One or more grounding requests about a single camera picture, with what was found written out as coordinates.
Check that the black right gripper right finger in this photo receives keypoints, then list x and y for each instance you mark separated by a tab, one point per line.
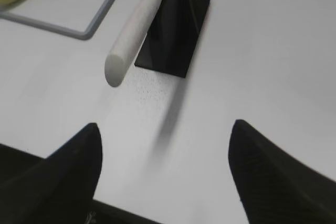
273	186

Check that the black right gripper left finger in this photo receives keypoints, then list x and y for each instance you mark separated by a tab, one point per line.
55	189

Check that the cleaver knife with white handle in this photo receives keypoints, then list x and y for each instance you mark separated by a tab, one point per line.
129	41

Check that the black knife stand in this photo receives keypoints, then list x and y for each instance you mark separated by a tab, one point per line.
173	36

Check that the white grey-rimmed cutting board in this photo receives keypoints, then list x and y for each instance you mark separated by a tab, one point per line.
73	18

